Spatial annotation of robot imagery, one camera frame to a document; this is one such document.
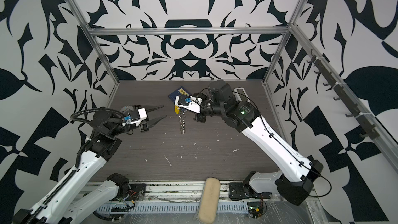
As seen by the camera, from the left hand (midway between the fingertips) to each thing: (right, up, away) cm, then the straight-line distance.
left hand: (164, 105), depth 59 cm
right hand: (+7, +1, +2) cm, 7 cm away
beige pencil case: (+17, -47, +9) cm, 51 cm away
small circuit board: (+38, -48, +12) cm, 63 cm away
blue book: (0, +7, +53) cm, 54 cm away
